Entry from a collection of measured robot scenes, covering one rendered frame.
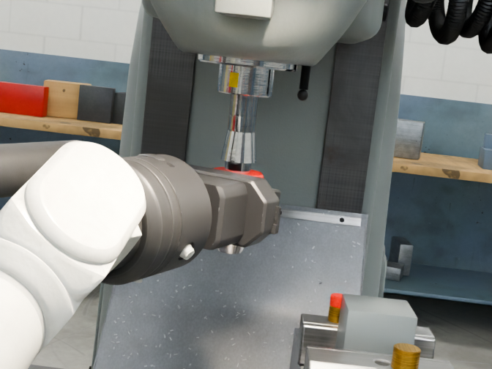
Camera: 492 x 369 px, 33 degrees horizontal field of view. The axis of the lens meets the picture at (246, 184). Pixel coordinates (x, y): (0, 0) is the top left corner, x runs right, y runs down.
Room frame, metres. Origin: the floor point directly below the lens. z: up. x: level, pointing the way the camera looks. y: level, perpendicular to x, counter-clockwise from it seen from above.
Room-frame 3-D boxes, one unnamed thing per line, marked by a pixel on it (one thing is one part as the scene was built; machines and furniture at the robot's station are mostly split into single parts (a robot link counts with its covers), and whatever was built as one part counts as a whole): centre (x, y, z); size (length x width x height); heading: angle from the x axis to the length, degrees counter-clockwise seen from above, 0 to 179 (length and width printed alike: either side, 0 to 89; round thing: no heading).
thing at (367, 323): (0.71, -0.13, 1.08); 0.06 x 0.05 x 0.06; 90
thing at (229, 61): (0.72, 0.01, 1.31); 0.09 x 0.09 x 0.01
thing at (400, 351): (0.65, -0.15, 1.08); 0.02 x 0.02 x 0.02
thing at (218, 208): (0.64, 0.05, 1.19); 0.13 x 0.12 x 0.10; 63
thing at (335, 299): (0.76, -0.10, 1.09); 0.02 x 0.02 x 0.03
